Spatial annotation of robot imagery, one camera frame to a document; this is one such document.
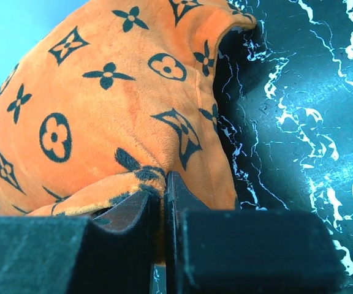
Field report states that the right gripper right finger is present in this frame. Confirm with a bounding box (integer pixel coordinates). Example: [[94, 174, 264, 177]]
[[164, 172, 344, 293]]

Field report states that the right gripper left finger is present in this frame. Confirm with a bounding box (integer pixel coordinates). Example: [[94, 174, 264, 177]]
[[0, 189, 161, 293]]

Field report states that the orange patterned pillowcase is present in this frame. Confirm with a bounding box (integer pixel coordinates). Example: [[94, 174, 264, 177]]
[[0, 1, 257, 216]]

